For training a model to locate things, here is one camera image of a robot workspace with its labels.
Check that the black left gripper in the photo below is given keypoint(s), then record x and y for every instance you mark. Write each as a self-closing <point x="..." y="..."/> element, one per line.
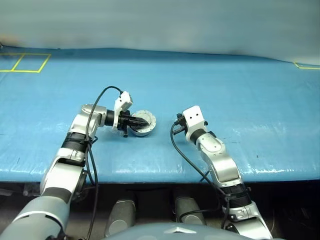
<point x="123" y="120"/>

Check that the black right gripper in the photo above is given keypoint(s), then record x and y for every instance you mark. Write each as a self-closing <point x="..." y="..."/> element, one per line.
<point x="180" y="121"/>

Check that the silver disc with blue center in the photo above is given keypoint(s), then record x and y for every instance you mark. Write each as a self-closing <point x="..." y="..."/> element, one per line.
<point x="147" y="116"/>

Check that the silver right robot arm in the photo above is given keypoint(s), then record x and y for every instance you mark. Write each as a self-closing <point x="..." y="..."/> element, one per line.
<point x="220" y="165"/>

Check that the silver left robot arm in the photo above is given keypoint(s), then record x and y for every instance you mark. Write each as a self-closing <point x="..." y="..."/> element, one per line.
<point x="82" y="122"/>

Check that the blue plastic table cover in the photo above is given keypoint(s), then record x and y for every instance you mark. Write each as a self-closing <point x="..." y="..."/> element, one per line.
<point x="200" y="95"/>

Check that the grey rounded shell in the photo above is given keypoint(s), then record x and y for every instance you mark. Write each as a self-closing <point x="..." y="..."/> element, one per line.
<point x="187" y="211"/>
<point x="121" y="216"/>

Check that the grey curved robot chest cover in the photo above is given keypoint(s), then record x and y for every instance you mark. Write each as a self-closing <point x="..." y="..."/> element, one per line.
<point x="175" y="232"/>

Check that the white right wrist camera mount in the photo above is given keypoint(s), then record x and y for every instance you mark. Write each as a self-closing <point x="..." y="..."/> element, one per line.
<point x="193" y="117"/>

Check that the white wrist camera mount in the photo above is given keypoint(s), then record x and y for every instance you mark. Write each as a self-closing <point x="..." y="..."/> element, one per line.
<point x="125" y="100"/>
<point x="193" y="117"/>

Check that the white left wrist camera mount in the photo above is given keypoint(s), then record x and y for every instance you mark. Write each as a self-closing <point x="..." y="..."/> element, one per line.
<point x="125" y="100"/>

